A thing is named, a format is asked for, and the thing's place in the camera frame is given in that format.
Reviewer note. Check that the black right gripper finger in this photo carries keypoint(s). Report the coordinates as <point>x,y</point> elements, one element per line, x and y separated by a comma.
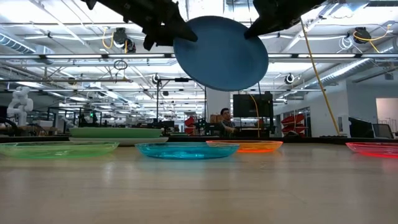
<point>264,26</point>

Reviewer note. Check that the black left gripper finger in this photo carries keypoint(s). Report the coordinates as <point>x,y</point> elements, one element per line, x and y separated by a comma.
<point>183,32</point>

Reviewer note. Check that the opaque blue plastic plate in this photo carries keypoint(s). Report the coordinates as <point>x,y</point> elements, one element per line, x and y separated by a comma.
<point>220,56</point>

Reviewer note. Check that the clear blue plastic plate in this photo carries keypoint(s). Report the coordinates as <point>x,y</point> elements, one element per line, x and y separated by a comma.
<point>186,151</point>

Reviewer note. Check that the clear orange plastic plate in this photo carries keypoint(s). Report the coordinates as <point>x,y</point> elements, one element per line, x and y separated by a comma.
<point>248,145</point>

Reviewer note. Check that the opaque green plastic plate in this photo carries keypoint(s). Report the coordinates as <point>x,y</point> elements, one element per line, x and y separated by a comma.
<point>115,133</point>

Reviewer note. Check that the clear green plastic plate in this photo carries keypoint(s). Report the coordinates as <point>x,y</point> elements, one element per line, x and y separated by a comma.
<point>56,149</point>

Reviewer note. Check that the clear red plastic plate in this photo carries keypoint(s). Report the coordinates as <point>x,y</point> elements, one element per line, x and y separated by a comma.
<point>376,149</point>

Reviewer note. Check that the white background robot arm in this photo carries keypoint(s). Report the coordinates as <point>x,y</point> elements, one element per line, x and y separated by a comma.
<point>21,99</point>

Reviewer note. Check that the small white robot arm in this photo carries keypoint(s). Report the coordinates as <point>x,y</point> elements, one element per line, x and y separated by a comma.
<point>66,122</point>

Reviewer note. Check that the white ringed ceiling reel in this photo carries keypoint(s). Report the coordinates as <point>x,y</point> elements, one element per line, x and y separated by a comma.
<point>155,78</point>
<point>289,78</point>

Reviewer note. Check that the white square pillar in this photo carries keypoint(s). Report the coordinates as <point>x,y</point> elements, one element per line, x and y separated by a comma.
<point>214,102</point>

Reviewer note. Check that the long ceiling light strip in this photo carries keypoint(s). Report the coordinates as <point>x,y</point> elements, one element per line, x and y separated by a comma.
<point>74,56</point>

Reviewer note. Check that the red storage bins rack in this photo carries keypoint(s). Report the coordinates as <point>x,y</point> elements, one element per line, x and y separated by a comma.
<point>293,119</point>
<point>190,123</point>

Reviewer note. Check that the person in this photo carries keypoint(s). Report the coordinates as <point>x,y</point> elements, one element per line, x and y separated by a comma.
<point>224,113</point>

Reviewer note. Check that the brown cardboard box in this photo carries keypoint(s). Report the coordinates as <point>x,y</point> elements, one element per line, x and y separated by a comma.
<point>214,119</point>

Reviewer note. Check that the black office chair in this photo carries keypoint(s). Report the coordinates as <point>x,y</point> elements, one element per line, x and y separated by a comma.
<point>360,128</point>

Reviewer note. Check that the white box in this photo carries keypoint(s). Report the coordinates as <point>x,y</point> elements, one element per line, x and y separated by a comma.
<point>43,123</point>

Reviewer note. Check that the grey mesh office chair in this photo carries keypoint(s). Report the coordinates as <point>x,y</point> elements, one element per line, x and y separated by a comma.
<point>382,130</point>

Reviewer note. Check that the wooden background table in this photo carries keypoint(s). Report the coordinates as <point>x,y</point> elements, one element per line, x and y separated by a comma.
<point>34,128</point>

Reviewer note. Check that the black metal frame rig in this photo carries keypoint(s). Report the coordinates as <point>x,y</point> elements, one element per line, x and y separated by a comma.
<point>182,79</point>

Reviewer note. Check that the silver ceiling air duct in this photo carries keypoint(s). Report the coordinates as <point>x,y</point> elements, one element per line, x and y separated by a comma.
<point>351,70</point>

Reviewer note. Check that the white wall cabinet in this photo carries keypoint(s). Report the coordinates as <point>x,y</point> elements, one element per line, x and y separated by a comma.
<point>343,124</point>

